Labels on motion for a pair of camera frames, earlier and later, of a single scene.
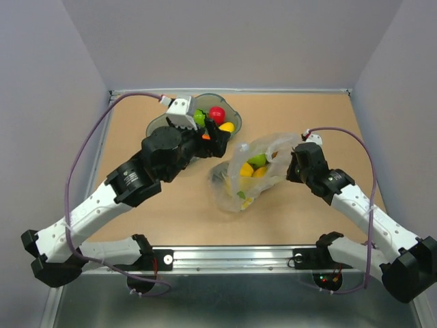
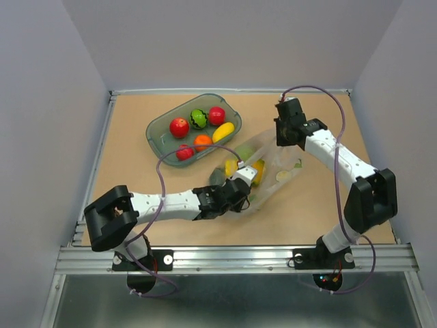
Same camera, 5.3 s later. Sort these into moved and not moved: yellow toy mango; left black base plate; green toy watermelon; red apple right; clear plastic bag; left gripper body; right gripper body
Moved: right gripper body; clear plastic bag; left gripper body
Not moved: left black base plate; green toy watermelon; red apple right; yellow toy mango
